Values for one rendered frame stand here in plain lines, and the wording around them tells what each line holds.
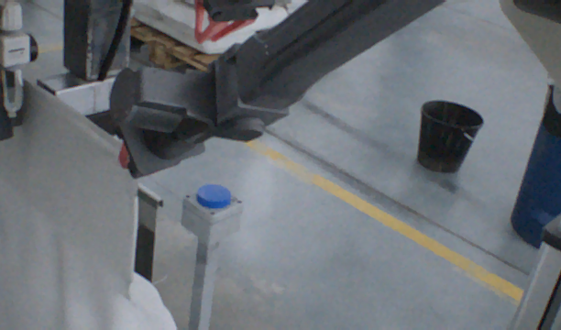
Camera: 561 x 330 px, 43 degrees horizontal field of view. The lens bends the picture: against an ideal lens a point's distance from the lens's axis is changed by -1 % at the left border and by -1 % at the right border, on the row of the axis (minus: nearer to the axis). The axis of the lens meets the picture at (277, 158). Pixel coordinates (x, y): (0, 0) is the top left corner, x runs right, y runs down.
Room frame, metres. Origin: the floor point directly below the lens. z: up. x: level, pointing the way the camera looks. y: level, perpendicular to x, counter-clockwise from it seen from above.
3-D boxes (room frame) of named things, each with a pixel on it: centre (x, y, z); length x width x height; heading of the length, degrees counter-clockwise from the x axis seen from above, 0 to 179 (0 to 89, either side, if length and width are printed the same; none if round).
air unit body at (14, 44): (0.84, 0.36, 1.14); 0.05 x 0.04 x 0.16; 142
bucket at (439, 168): (3.08, -0.76, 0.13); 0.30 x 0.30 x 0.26
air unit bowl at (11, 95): (0.84, 0.36, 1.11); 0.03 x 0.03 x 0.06
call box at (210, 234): (1.07, 0.10, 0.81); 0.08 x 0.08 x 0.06; 52
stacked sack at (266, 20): (3.83, 0.41, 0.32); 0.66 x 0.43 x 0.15; 143
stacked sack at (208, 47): (3.90, 0.59, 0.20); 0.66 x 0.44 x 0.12; 52
